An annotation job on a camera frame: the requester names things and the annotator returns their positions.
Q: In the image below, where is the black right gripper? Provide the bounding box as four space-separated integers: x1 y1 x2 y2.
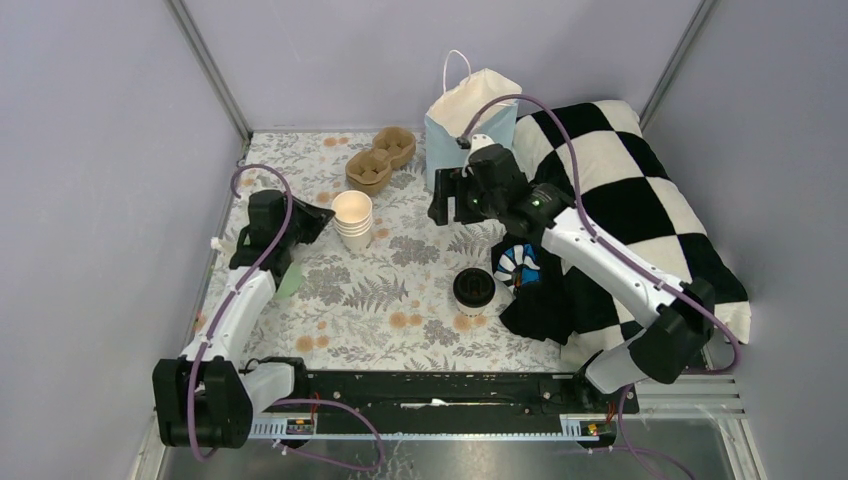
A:
427 167 504 226

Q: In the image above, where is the stack of white paper cups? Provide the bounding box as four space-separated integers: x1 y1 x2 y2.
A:
331 190 373 253

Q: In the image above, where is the black cup lid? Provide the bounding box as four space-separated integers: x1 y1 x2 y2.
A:
452 267 496 309

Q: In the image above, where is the white paper cup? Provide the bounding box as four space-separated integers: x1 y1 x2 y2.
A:
456 302 488 317

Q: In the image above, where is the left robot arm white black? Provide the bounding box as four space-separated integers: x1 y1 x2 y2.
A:
152 189 335 449

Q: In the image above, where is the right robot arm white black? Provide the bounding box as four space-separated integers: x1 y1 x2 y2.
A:
428 144 715 412

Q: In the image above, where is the green cup holder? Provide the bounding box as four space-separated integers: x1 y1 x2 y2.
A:
274 264 303 299

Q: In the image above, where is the brown cardboard cup carrier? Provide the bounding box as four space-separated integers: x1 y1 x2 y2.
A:
345 126 416 197

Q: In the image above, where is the floral table mat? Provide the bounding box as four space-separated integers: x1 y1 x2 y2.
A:
242 156 582 371

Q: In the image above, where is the black white checkered blanket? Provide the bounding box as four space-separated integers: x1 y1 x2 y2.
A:
491 100 752 364

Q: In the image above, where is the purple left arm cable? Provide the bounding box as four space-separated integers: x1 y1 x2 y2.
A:
185 164 387 473

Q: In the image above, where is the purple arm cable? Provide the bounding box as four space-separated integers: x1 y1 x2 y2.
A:
185 164 387 473
458 93 743 376

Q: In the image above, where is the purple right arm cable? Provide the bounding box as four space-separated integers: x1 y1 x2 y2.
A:
458 93 743 376

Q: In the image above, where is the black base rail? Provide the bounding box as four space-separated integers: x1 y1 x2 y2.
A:
249 370 639 442

